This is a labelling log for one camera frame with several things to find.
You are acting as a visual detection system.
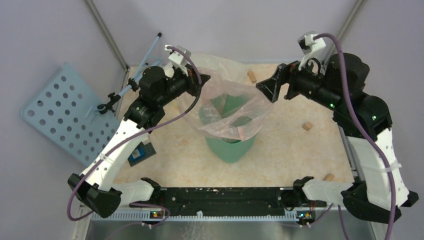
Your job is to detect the light blue perforated board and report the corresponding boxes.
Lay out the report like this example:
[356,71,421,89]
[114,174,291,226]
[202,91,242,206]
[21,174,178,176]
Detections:
[21,63,120,167]

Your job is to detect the white toothed cable rail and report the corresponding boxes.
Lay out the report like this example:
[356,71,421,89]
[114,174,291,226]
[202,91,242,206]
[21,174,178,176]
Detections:
[91,209,299,222]

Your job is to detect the small wooden cube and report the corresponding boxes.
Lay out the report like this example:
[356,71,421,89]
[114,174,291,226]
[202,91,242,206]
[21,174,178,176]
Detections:
[302,121,314,131]

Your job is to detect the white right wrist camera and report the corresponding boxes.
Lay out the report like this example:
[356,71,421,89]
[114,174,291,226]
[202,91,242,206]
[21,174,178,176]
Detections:
[297,31,326,71]

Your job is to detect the wooden cylinder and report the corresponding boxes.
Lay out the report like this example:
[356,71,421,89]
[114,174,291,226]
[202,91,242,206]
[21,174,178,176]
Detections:
[323,173,335,182]

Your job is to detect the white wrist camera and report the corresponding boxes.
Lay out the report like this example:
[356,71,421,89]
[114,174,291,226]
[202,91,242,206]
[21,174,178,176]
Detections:
[164,44,188,75]
[297,31,326,71]

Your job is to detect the light blue tripod stand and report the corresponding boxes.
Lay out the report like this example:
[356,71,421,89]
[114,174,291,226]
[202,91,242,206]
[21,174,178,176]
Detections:
[95,32,164,115]

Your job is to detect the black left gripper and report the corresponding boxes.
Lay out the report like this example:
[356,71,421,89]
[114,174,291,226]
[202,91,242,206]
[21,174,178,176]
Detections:
[156,63,211,107]

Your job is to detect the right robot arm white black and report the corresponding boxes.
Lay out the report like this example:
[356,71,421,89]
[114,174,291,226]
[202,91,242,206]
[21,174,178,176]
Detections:
[256,53,419,224]

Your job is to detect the green plastic trash bin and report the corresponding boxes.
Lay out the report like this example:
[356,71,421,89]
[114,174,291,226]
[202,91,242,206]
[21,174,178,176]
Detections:
[198,94,258,164]

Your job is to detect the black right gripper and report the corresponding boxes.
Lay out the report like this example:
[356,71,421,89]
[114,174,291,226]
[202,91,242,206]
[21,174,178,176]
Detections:
[255,52,342,112]

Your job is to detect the pink translucent trash bag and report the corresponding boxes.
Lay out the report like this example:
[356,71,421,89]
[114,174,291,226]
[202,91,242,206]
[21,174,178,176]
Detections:
[183,67,273,141]

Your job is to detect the wooden rectangular block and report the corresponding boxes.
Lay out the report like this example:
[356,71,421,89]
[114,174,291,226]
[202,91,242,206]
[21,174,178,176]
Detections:
[247,70,257,84]

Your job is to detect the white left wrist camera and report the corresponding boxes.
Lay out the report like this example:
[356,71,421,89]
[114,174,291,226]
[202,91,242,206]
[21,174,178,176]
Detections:
[164,44,188,75]

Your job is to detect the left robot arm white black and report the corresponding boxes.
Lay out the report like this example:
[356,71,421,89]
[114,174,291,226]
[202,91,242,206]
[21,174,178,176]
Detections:
[67,66,211,218]

